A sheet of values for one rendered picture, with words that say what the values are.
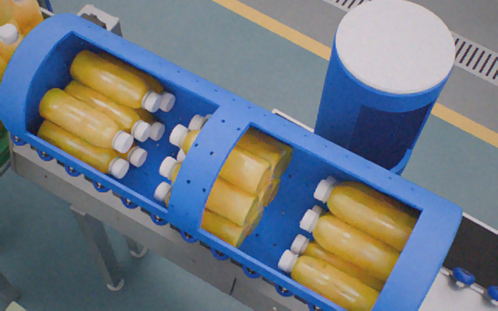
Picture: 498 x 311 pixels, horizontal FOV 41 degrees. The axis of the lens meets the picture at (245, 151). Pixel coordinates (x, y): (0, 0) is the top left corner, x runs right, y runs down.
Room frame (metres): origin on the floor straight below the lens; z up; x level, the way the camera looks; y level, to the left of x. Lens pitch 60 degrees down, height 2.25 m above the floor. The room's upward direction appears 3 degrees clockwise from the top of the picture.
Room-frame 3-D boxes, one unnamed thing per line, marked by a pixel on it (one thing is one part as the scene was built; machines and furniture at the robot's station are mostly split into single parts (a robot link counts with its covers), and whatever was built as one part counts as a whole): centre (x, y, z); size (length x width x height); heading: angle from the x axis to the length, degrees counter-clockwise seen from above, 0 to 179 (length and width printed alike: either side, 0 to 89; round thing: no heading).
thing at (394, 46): (1.02, -0.34, 1.03); 0.28 x 0.28 x 0.01
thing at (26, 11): (1.07, 0.54, 0.99); 0.07 x 0.07 x 0.18
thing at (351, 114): (1.02, -0.34, 0.59); 0.28 x 0.28 x 0.88
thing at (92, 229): (0.75, 0.43, 0.31); 0.06 x 0.06 x 0.63; 62
